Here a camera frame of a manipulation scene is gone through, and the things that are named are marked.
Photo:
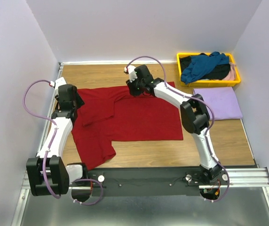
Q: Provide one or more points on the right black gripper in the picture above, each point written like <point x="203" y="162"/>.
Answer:
<point x="132" y="91"/>

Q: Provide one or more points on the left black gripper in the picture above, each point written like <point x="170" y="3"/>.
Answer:
<point x="80" y="101"/>

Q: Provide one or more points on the red t shirt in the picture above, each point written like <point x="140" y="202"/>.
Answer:
<point x="112" y="114"/>

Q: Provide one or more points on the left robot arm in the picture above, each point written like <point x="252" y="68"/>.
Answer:
<point x="46" y="172"/>

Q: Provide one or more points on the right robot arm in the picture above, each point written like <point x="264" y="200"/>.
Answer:
<point x="194" y="114"/>

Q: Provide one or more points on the blue t shirt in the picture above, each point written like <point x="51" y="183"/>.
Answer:
<point x="202" y="67"/>

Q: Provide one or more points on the folded purple t shirt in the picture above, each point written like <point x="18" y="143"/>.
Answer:
<point x="223" y="102"/>

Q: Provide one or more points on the pink t shirt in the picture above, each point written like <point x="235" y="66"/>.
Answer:
<point x="232" y="73"/>

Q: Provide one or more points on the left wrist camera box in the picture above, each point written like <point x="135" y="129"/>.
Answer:
<point x="59" y="82"/>

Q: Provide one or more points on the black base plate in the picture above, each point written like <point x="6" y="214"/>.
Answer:
<point x="84" y="190"/>

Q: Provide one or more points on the aluminium front rail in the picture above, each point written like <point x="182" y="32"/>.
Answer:
<point x="235" y="177"/>

